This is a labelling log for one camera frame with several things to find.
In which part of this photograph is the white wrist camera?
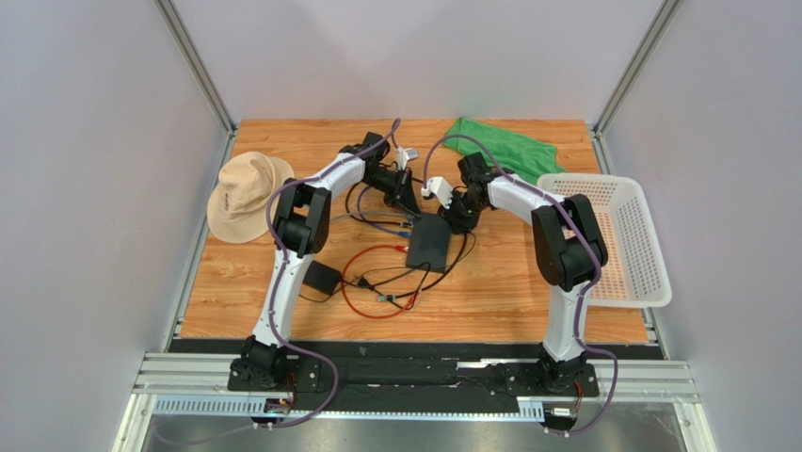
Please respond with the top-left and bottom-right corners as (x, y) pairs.
(421, 176), (454, 209)
(394, 147), (420, 170)

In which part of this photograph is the red ethernet cable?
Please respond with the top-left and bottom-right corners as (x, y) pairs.
(341, 243), (420, 320)

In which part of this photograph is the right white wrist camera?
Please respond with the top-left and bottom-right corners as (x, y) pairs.
(421, 176), (454, 209)

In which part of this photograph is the black power cord with plug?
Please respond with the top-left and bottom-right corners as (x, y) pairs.
(299, 262), (434, 308)

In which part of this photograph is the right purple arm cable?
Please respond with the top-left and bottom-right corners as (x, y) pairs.
(421, 132), (620, 438)

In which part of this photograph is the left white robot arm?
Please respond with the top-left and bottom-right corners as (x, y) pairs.
(231, 126), (397, 388)

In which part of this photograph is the grey ethernet cable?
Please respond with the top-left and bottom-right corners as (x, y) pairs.
(329, 209), (415, 228)

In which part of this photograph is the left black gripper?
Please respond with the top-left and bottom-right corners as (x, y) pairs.
(363, 168), (422, 218)

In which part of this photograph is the green cloth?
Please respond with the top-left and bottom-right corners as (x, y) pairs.
(445, 118), (566, 185)

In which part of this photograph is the blue ethernet cable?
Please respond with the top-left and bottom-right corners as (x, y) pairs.
(355, 186), (415, 238)

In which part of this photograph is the black power adapter brick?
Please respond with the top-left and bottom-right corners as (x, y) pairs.
(302, 261), (342, 296)

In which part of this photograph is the white plastic basket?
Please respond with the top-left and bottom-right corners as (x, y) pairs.
(537, 173), (672, 309)

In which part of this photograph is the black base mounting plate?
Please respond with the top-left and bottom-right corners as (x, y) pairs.
(168, 339), (658, 415)

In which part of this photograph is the aluminium frame rail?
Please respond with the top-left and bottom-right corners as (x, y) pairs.
(113, 353), (715, 451)

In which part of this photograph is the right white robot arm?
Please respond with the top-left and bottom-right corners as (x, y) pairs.
(422, 153), (608, 393)

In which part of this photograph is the black network switch box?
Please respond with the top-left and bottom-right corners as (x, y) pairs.
(406, 213), (452, 273)

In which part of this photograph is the black ethernet cable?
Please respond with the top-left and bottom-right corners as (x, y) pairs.
(344, 181), (477, 305)

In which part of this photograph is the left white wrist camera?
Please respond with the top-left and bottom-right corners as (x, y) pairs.
(394, 147), (420, 170)

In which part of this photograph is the beige bucket hat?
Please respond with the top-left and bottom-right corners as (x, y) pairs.
(206, 152), (296, 244)

